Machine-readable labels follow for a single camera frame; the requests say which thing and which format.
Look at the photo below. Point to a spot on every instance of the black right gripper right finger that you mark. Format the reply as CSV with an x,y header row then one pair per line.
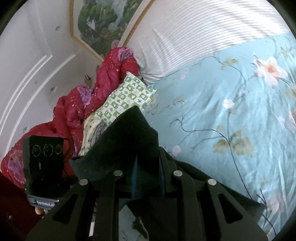
x,y
201,208

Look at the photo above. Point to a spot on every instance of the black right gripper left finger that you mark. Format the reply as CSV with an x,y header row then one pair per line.
x,y
89,211

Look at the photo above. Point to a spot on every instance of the black pants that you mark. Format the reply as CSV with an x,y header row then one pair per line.
x,y
131,145

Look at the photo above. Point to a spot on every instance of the left hand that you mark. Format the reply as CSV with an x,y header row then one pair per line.
x,y
41,211

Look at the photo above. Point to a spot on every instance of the red floral quilt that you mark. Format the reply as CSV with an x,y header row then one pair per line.
x,y
72,110

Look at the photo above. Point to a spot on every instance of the yellow floral pillow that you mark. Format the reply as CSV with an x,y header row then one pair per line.
x,y
94,126

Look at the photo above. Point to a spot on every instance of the light blue floral bedsheet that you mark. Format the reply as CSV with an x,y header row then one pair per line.
x,y
232,116

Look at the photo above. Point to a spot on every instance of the green checkered pillow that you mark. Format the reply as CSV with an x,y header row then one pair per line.
x,y
132,92

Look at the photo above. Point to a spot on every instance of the white striped pillow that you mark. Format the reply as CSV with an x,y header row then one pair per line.
x,y
174,33

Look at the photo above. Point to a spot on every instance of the landscape painting gold frame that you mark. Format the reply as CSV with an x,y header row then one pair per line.
x,y
100,26

